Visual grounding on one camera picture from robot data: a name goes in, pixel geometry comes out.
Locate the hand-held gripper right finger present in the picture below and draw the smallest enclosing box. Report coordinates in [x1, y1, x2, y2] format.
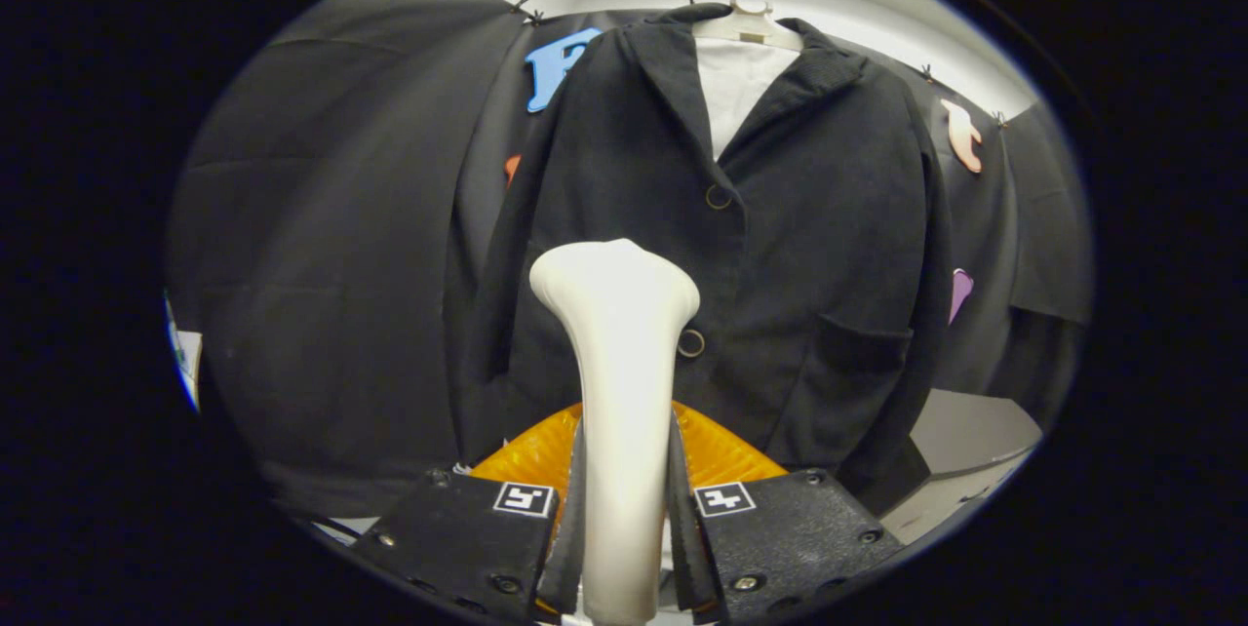
[668, 402, 903, 622]

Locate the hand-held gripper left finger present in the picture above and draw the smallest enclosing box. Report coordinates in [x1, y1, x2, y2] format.
[351, 402, 588, 622]

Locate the white garment steamer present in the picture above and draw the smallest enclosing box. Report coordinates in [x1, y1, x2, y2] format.
[529, 238, 701, 626]

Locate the black suit jacket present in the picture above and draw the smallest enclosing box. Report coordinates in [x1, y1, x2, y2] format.
[458, 4, 952, 515]

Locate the white shirt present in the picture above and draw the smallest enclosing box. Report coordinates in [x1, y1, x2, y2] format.
[694, 36, 802, 162]

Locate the white clothes hanger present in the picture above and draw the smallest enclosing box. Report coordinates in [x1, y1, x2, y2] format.
[692, 0, 805, 52]

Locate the grey cabinet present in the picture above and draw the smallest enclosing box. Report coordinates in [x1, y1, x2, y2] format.
[877, 387, 1044, 544]

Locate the black backdrop cloth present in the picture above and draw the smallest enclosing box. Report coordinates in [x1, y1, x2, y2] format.
[166, 0, 1093, 520]

